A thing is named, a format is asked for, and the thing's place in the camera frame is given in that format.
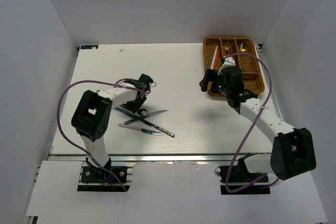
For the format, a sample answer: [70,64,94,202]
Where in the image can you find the blue label sticker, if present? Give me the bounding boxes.
[80,45,99,50]

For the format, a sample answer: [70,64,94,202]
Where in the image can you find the white chopstick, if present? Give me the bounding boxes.
[211,51,219,69]
[210,45,218,69]

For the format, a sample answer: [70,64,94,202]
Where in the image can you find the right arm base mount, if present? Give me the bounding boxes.
[215,166,270,195]

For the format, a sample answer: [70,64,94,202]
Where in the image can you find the rose gold fork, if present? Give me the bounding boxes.
[224,42,232,56]

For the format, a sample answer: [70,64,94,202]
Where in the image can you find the patterned handle table knife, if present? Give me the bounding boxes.
[140,120,175,138]

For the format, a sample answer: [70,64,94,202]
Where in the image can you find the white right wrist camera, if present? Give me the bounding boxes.
[218,57,236,75]

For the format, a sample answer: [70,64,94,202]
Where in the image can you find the gold bowl iridescent spoon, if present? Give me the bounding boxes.
[238,42,247,72]

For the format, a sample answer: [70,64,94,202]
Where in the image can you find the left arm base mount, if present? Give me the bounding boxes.
[77,164,133,193]

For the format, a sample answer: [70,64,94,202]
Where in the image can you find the serrated knife teal handle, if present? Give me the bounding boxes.
[123,110,167,125]

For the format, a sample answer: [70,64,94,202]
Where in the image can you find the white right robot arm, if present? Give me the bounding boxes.
[199,66,317,182]

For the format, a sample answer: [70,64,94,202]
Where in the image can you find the pink handled table knife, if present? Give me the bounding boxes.
[118,123,164,135]

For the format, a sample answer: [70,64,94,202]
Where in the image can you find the teal chopstick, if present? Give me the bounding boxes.
[208,48,214,68]

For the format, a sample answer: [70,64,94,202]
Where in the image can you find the woven wicker cutlery tray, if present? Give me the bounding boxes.
[203,36,265,95]

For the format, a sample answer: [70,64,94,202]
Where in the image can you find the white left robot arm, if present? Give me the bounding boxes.
[71,74,154,182]

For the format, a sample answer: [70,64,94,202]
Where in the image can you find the silver spoon patterned handle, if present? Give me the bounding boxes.
[137,109,149,116]

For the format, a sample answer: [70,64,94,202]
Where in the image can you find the orange chopstick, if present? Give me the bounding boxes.
[211,48,221,70]
[211,54,218,69]

